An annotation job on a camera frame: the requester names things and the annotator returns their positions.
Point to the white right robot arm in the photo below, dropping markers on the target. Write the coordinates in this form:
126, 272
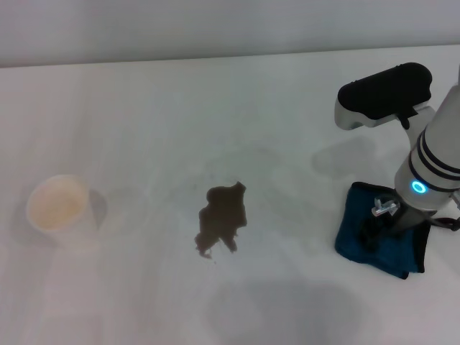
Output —
431, 151

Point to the black water stain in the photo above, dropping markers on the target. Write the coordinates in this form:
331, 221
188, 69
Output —
223, 212

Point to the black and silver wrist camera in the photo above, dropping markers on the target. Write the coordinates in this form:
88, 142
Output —
384, 93

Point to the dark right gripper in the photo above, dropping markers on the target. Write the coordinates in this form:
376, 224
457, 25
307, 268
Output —
408, 219

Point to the blue rag with black trim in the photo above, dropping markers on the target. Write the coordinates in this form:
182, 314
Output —
348, 233

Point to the silver clamp bracket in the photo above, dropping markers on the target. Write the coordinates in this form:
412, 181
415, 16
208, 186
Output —
386, 207

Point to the white paper cup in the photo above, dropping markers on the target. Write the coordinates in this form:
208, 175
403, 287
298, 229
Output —
54, 205

